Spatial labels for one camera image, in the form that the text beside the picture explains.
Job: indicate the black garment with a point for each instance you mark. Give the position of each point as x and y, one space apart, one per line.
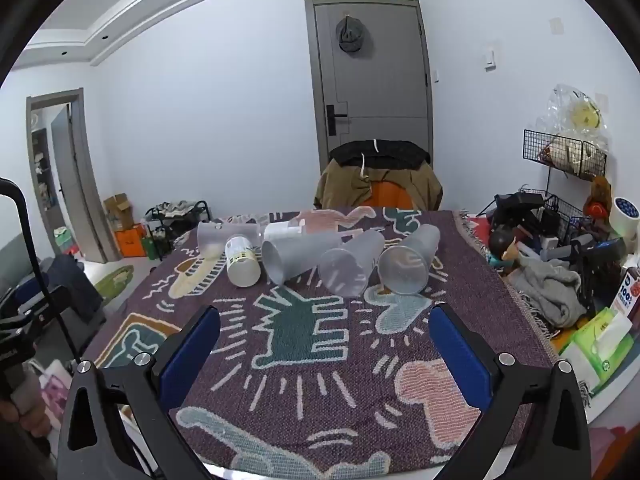
390 152

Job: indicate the brown jacket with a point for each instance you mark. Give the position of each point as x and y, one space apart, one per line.
345 182

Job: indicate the large frosted plastic cup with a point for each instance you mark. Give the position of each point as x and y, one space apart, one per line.
295 260

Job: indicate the black box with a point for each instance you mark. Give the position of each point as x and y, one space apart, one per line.
517 205

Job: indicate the clear plastic bag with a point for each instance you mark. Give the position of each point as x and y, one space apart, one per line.
575 110

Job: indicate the black shoe rack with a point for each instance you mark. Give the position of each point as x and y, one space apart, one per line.
175 225

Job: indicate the grey interior door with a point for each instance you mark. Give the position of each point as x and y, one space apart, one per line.
75 180

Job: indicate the white light switch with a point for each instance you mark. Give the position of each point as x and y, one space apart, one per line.
490 59

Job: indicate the green tissue pack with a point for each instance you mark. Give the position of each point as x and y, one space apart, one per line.
597 345

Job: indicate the clear plastic cup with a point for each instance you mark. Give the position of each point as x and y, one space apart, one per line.
215 237

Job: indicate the green floor mat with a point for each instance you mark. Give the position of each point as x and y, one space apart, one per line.
114 282

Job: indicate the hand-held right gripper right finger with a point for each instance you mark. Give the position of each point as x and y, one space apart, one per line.
460 355

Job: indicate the dark cloth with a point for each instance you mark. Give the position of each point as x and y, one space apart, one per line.
75 285

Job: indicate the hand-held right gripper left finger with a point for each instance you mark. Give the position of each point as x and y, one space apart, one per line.
192 355

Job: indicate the cardboard box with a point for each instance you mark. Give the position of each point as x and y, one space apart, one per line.
119 210

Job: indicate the printed blanket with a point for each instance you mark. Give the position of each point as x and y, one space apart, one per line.
310 385

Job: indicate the grey hat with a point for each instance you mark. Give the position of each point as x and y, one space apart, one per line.
350 35

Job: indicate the blue and white carton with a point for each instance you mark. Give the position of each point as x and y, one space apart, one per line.
629 292

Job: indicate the small figurine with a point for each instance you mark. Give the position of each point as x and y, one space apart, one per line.
502 252

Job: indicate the white banded plastic cup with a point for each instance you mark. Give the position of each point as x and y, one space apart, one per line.
281 229

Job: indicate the labelled plastic cup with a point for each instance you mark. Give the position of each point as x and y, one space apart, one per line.
242 262

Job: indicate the brown stuffed toy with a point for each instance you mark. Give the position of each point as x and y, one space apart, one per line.
599 195

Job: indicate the orange chair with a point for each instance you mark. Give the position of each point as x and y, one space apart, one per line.
392 195

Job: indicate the person's left hand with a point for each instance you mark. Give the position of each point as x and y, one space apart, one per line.
35 422

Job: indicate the orange box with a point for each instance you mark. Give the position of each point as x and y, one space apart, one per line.
130 242

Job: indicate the grey cloth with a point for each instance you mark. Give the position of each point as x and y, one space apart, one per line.
547 290

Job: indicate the white tape roll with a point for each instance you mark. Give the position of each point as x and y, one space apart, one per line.
625 215

